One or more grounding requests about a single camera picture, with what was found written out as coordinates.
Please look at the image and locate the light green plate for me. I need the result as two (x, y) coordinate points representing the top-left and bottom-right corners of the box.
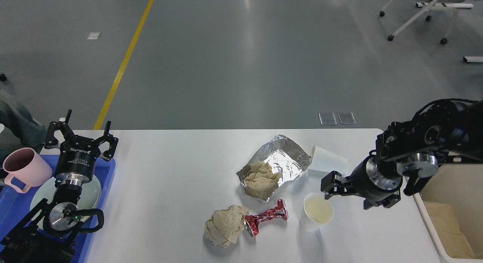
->
(29, 176), (102, 231)

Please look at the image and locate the white plastic bin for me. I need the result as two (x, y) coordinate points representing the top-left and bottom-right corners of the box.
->
(412, 164), (482, 263)

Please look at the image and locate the right floor socket plate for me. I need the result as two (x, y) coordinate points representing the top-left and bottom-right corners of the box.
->
(337, 112), (357, 125)

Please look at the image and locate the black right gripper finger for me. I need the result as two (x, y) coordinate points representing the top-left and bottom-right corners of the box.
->
(363, 192), (401, 210)
(321, 171), (355, 200)

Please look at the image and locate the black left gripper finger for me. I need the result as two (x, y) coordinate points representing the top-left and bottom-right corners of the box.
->
(45, 109), (76, 150)
(93, 121), (118, 161)

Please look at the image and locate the crumpled brown paper ball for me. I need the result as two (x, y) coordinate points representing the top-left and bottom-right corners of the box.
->
(204, 205), (249, 248)

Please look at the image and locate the aluminium foil tray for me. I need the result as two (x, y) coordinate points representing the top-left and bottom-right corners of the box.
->
(237, 135), (312, 203)

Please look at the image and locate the person in jeans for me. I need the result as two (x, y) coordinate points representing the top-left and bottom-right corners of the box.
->
(0, 73), (48, 158)

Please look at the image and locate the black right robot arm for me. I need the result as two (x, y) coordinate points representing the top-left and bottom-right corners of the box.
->
(320, 98), (483, 209)

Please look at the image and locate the crumpled brown paper in foil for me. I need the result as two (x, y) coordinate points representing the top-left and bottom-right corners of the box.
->
(243, 161), (281, 201)

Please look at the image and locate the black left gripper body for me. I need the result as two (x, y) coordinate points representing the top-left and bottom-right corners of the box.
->
(54, 141), (100, 186)

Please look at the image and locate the blue plastic tray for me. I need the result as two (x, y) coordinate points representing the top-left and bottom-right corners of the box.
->
(0, 158), (116, 263)

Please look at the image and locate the white paper cup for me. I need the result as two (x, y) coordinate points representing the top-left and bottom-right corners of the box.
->
(300, 192), (334, 232)
(308, 145), (349, 176)

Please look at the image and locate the pink mug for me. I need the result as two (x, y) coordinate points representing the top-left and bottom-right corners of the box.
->
(2, 148), (53, 194)

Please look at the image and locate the left floor socket plate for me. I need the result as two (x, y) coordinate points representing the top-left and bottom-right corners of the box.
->
(318, 113), (338, 126)

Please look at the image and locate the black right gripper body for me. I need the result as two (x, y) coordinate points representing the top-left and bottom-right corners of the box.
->
(347, 156), (402, 203)

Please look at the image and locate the white rolling chair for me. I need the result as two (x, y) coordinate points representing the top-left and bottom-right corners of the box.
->
(387, 0), (473, 45)

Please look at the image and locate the floor socket plate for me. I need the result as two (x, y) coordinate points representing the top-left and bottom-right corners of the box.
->
(318, 113), (338, 126)
(337, 112), (357, 125)

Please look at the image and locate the brown paper bag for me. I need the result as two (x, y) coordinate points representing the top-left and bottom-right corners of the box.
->
(423, 201), (476, 258)

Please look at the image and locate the white bar on floor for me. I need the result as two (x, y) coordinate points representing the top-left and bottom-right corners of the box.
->
(463, 55), (483, 63)

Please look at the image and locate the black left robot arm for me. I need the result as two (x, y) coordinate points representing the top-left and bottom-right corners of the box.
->
(1, 110), (118, 263)

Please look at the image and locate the crushed red can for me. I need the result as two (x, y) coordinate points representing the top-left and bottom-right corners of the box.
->
(243, 199), (288, 237)

